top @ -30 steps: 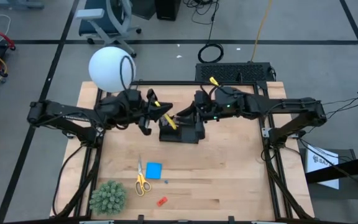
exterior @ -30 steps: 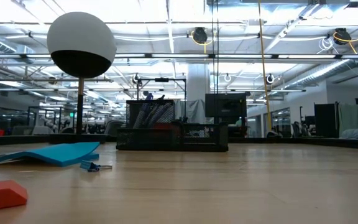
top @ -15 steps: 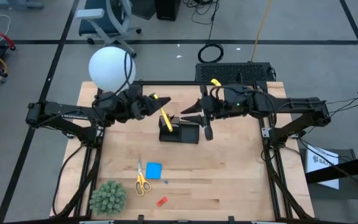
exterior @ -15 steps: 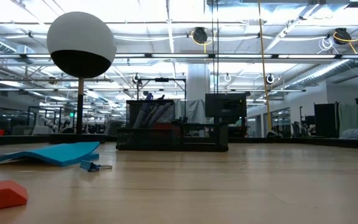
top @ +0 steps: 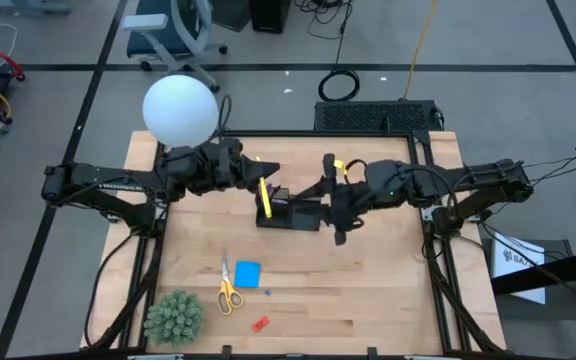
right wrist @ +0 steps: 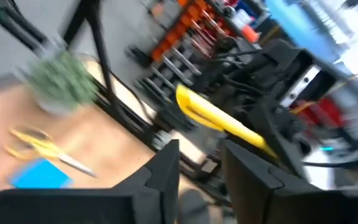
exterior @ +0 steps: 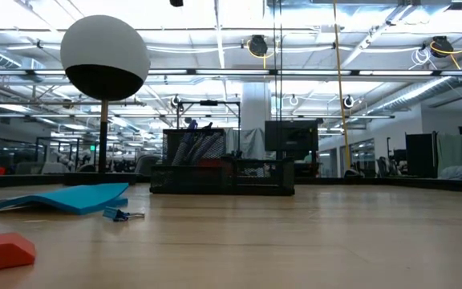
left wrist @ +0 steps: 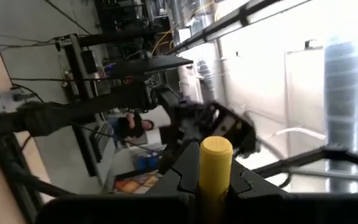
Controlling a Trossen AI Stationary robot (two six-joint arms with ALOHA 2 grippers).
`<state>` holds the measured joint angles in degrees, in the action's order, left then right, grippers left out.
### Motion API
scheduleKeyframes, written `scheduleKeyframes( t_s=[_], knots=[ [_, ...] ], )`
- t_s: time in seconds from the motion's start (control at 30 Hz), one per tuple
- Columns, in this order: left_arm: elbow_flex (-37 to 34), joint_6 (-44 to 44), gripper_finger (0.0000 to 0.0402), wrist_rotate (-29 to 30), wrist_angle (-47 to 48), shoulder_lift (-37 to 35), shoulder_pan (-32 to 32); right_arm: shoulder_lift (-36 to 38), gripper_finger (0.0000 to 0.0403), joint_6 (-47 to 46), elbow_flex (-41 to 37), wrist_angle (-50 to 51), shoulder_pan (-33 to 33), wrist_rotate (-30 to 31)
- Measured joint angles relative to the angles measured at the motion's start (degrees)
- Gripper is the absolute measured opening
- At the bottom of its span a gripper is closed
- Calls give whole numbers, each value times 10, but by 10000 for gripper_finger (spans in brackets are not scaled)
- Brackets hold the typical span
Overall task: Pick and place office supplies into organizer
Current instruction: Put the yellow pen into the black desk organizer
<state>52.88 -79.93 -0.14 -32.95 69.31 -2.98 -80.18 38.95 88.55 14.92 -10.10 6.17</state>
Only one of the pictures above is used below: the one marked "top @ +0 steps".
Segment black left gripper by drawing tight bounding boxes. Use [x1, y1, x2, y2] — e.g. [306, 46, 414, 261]
[195, 138, 282, 195]

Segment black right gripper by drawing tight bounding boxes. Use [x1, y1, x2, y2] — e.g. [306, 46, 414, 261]
[295, 153, 369, 246]

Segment black mesh desk organizer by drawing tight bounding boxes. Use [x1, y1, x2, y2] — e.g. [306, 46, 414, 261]
[254, 185, 323, 233]

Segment yellow highlighter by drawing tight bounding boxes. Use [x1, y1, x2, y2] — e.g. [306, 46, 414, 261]
[254, 155, 274, 219]

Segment blue sticky note pad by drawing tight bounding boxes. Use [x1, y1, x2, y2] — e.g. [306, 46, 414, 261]
[233, 259, 263, 290]

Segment yellow handled scissors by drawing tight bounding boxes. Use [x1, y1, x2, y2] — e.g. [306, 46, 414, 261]
[216, 248, 245, 317]

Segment orange eraser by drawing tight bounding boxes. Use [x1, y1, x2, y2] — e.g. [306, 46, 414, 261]
[250, 315, 272, 334]

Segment white blue office chair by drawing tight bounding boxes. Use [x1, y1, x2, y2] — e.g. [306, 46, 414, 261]
[120, 0, 229, 94]

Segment black perforated computer case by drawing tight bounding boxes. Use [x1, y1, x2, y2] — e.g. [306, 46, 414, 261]
[313, 99, 445, 134]

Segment green potted plant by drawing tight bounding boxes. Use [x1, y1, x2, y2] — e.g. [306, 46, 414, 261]
[142, 289, 206, 348]

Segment black floor box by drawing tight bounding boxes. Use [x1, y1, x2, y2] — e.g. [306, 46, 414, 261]
[248, 0, 293, 35]

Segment white printed paper sheet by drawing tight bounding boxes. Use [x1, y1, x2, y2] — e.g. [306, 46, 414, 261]
[491, 231, 548, 306]

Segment grey desk foot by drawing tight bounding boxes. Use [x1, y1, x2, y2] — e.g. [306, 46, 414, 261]
[0, 0, 72, 16]

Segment black lamp cable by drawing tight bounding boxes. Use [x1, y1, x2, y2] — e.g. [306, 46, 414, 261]
[216, 93, 234, 136]

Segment black coiled cable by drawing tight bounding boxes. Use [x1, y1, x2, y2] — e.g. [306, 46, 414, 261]
[317, 68, 362, 103]

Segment yellow hanging cable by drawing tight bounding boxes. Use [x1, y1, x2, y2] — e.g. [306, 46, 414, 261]
[401, 0, 440, 101]

